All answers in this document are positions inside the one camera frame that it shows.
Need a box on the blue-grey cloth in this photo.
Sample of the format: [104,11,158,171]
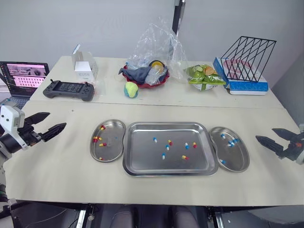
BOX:
[119,66,153,85]

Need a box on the green snack pack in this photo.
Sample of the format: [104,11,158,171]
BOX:
[185,64,227,92]

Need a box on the red scalloped bowl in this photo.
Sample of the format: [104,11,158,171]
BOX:
[122,62,171,89]

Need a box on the blue and white box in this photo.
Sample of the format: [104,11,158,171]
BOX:
[212,57,270,96]

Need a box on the clear plastic bag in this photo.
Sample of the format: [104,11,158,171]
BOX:
[129,16,189,84]

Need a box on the steel kidney dish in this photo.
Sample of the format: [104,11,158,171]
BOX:
[89,119,127,163]
[209,126,251,173]

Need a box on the clear plastic box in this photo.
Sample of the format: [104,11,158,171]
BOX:
[71,44,99,84]

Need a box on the yellow round lid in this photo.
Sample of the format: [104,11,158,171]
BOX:
[148,60,165,72]

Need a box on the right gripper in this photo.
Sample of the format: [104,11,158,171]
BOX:
[255,128,304,162]

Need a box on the black upright post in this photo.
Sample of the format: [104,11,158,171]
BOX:
[171,0,186,34]

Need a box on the rectangular steel tray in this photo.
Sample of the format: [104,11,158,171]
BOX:
[122,121,219,177]

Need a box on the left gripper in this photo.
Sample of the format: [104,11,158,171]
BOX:
[18,112,67,146]

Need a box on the silver table leg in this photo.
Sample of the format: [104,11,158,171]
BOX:
[75,205,96,228]
[206,206,225,228]

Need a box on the open laptop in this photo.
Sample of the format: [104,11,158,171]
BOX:
[0,61,50,105]

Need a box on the black wire rack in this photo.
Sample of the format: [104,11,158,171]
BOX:
[220,36,277,83]

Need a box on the grey game controller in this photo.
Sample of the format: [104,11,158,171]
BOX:
[42,79,95,102]

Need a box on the green yellow blue ball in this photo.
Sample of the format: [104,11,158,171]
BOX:
[123,81,140,98]

